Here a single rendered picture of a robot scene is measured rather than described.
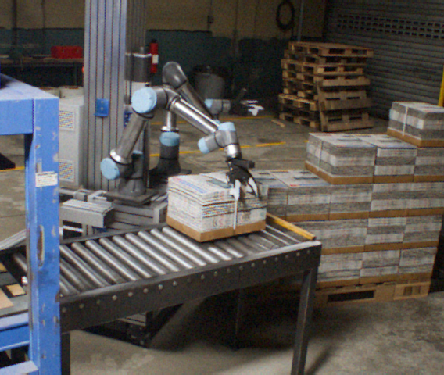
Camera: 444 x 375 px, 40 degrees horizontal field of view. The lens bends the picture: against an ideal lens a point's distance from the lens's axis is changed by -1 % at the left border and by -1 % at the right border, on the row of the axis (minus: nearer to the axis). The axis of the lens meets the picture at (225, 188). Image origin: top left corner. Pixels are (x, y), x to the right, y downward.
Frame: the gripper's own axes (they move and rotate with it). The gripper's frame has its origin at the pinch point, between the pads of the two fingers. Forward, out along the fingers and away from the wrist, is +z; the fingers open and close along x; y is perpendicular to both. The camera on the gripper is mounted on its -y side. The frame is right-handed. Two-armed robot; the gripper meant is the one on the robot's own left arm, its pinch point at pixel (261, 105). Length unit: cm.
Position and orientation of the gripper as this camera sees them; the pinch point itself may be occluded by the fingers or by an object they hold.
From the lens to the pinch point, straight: 390.9
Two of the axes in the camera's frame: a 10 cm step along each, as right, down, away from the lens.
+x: 1.1, 4.2, -9.0
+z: 9.9, 0.4, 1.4
